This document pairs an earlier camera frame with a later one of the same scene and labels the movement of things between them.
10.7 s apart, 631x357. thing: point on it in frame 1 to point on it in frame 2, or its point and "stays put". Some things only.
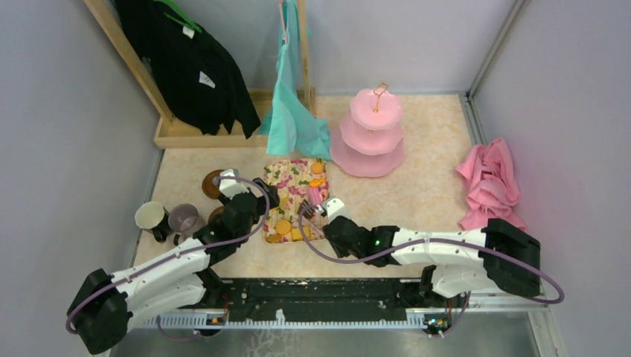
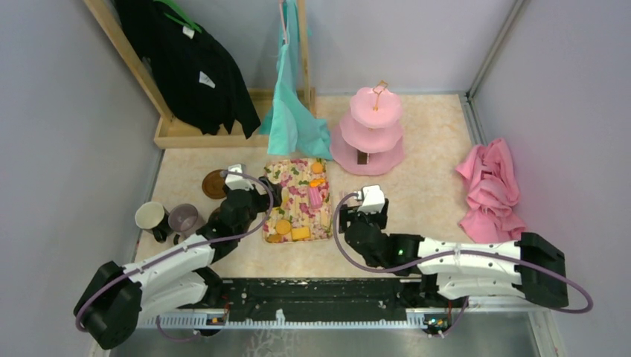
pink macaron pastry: [315, 196] stays put
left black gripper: [271, 190] stays put
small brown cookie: [274, 238] stays put
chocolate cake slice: [309, 212] to [362, 158]
